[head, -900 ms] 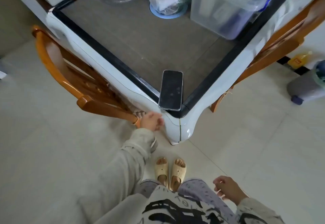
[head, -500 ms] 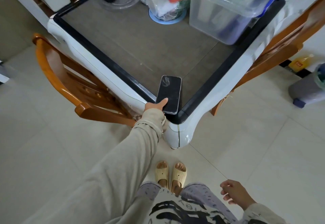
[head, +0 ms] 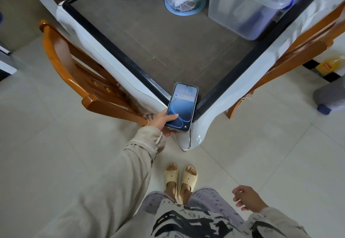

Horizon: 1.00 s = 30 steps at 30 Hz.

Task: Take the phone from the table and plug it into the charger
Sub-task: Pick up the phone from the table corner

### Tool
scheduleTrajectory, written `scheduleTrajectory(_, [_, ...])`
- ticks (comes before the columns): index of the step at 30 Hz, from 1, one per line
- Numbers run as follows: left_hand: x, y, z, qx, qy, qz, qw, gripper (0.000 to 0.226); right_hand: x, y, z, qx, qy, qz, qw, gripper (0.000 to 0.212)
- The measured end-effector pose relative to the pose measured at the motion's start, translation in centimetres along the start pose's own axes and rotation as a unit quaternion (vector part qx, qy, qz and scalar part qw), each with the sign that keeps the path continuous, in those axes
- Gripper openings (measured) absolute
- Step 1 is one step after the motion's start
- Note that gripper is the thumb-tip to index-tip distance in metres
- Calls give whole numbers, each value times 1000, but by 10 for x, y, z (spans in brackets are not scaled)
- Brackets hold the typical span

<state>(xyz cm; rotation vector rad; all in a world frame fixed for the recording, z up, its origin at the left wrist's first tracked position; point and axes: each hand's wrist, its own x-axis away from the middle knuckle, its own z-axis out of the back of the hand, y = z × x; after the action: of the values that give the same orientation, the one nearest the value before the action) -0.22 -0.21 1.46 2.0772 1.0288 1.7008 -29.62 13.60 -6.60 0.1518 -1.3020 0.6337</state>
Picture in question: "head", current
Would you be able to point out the yellow bottle with red label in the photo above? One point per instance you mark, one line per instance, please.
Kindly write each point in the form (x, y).
(330, 64)

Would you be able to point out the person's right hand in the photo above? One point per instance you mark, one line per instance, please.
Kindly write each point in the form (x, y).
(250, 197)

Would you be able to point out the clear plastic storage box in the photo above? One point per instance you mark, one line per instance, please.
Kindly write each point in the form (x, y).
(242, 11)

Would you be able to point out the smartphone with blue screen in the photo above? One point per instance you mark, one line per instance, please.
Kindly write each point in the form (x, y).
(181, 107)

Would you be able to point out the white table with black rim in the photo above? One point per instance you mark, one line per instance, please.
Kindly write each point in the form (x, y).
(213, 116)

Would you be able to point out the grey container with blue cap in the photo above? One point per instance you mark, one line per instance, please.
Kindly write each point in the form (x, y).
(331, 96)

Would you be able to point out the cream rubber slipper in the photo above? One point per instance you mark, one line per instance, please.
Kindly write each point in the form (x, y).
(189, 178)
(171, 177)

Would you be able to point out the purple patterned trousers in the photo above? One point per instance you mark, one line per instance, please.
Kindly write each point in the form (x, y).
(213, 201)

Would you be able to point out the person's left hand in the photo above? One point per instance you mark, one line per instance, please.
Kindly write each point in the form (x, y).
(157, 122)

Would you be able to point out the light blue round coaster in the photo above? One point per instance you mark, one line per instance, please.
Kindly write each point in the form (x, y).
(172, 10)

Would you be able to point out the person's right forearm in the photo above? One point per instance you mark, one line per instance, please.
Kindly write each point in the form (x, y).
(277, 225)

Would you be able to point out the white and black cabinet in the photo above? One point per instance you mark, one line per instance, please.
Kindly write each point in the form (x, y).
(5, 62)

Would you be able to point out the orange wooden chair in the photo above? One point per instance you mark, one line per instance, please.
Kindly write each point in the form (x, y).
(299, 49)
(80, 84)

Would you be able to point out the person's left thumb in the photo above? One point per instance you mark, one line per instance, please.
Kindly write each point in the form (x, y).
(172, 117)

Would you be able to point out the white shirt with black print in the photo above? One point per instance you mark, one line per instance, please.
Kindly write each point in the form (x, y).
(194, 221)

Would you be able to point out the person's right fingers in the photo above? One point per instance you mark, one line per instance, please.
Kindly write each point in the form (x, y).
(237, 196)

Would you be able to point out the person's left forearm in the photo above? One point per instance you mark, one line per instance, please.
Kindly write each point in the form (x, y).
(113, 186)

